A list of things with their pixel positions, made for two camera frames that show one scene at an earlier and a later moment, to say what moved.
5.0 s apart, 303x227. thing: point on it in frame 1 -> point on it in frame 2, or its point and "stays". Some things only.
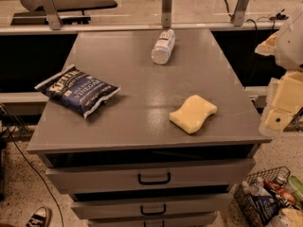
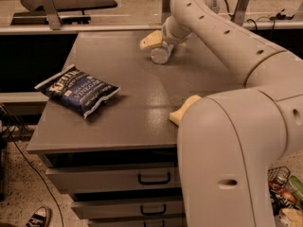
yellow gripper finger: (268, 46) -> (153, 39)
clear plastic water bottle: (164, 47) stays
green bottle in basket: (296, 185) stays
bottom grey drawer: (194, 219) stays
